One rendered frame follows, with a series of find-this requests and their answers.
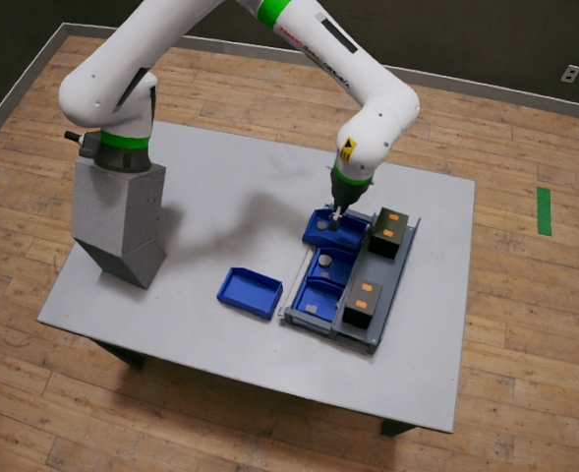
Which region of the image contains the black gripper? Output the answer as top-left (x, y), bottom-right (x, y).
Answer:
top-left (327, 185), bottom-right (362, 232)

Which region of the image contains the grey metal shelf rack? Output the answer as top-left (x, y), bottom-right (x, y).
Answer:
top-left (277, 208), bottom-right (421, 355)

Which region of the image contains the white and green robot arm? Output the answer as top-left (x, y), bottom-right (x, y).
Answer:
top-left (58, 0), bottom-right (420, 197)

